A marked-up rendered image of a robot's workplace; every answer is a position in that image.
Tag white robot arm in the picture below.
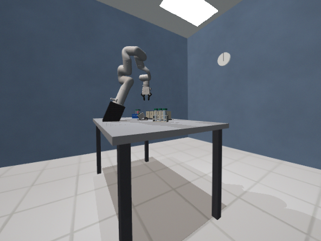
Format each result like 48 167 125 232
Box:
111 46 151 106

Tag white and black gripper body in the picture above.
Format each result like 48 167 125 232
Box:
142 86 150 95

